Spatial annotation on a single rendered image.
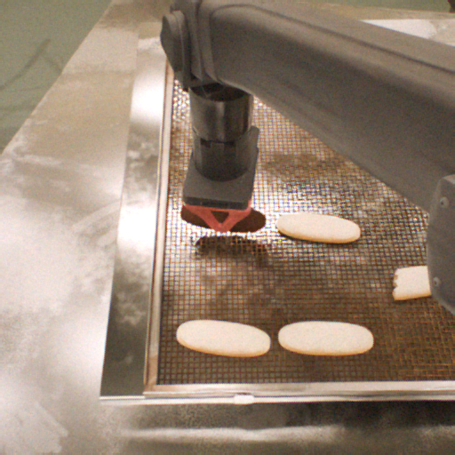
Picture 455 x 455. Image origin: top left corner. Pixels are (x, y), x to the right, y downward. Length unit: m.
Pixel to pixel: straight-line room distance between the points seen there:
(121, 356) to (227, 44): 0.36
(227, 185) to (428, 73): 0.36
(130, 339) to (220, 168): 0.21
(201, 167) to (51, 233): 0.36
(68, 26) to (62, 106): 2.13
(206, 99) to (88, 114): 0.61
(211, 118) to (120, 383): 0.29
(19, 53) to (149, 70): 2.18
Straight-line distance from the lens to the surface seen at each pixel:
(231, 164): 0.55
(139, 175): 0.76
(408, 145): 0.23
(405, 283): 0.68
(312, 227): 0.70
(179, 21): 0.46
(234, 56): 0.39
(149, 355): 0.63
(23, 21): 3.33
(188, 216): 0.66
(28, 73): 2.89
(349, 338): 0.63
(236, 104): 0.50
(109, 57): 1.24
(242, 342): 0.62
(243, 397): 0.60
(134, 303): 0.66
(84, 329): 0.75
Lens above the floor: 1.43
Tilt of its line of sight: 46 degrees down
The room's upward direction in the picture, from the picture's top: straight up
